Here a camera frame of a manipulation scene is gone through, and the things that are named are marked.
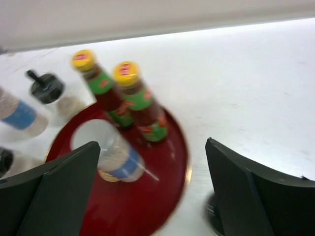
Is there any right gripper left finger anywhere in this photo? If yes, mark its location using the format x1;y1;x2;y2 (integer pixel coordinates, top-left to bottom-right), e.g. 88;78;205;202
0;141;100;236

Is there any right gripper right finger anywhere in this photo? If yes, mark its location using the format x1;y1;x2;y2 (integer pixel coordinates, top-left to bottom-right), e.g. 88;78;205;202
205;138;315;236

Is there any black lid jar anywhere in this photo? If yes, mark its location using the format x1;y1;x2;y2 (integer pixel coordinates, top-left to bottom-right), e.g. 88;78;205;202
0;147;45;180

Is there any silver lid pepper jar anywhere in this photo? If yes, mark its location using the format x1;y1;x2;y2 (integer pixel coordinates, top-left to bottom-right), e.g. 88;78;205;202
0;87;48;137
70;119;145;182

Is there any black cap spice grinder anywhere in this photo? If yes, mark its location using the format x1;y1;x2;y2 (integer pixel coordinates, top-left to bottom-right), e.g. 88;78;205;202
26;69;86;120

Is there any chili sauce bottle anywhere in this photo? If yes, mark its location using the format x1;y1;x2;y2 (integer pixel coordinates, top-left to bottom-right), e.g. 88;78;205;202
71;49;134;128
113;61;168;142

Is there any red round tray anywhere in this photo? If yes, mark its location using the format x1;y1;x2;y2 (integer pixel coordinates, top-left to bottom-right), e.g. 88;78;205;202
44;102;193;236

